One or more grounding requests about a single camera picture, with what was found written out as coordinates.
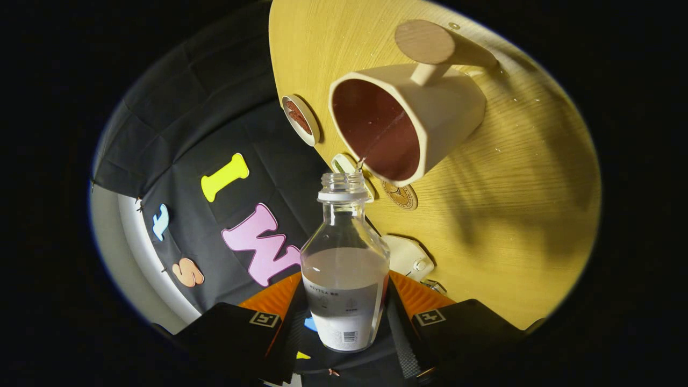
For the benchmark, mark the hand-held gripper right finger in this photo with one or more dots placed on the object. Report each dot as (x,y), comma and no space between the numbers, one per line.
(462,333)

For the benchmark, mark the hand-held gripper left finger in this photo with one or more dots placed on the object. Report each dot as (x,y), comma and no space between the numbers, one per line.
(236,333)

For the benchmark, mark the clear juice bottle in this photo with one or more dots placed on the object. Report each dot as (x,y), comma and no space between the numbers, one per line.
(344,279)

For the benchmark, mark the round wooden coaster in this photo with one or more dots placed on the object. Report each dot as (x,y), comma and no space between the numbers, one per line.
(400,196)

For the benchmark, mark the white toaster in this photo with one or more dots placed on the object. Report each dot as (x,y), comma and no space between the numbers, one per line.
(403,255)

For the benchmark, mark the wooden table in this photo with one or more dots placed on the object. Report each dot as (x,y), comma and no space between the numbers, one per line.
(510,215)

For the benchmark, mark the white divided grain dish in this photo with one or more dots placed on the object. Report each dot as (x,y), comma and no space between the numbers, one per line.
(341,163)

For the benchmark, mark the black backdrop cloth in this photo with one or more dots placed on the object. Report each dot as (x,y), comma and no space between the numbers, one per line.
(177,134)

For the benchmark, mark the round white plate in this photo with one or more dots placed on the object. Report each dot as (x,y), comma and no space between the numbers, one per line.
(309,137)

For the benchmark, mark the red meat piece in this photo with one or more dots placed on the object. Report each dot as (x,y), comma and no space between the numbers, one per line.
(294,109)
(303,124)

